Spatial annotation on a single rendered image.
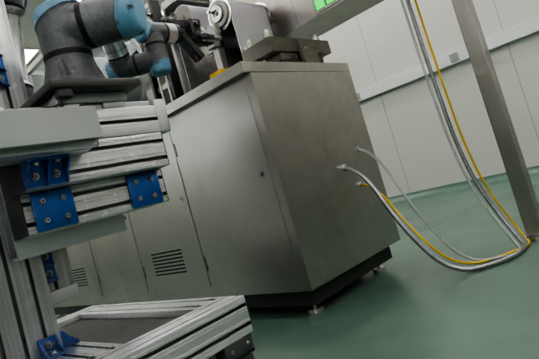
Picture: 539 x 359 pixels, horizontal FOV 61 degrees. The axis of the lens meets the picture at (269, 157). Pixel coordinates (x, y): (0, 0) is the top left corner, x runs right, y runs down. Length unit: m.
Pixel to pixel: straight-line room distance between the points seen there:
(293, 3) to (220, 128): 0.80
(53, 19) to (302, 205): 0.94
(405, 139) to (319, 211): 2.95
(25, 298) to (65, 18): 0.66
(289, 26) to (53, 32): 1.27
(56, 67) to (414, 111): 3.67
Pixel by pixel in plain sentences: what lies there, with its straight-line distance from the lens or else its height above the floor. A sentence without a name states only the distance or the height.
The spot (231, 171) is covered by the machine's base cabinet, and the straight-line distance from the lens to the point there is 1.70.
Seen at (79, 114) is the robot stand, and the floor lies 0.71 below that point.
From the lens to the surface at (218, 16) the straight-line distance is 2.08.
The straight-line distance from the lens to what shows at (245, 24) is 2.10.
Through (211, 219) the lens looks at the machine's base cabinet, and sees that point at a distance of 1.84.
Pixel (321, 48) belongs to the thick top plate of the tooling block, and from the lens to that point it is 2.09.
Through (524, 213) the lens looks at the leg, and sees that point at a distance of 2.01.
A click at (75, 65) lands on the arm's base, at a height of 0.87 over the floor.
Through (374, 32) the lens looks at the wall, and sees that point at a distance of 4.68.
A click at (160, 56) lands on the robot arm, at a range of 1.68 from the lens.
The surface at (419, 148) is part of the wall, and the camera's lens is 4.49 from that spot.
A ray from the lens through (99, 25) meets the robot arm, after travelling 1.22.
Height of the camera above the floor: 0.46
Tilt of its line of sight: 4 degrees up
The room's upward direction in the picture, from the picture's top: 16 degrees counter-clockwise
